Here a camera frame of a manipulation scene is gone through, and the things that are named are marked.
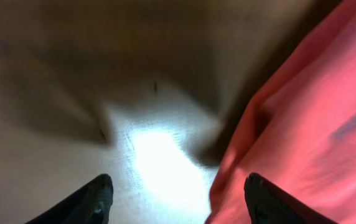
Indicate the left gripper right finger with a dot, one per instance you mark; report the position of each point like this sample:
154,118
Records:
269,204

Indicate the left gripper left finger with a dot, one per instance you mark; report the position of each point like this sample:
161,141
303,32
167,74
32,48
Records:
90,204

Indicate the red soccer t-shirt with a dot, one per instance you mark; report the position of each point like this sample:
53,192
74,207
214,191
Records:
299,128

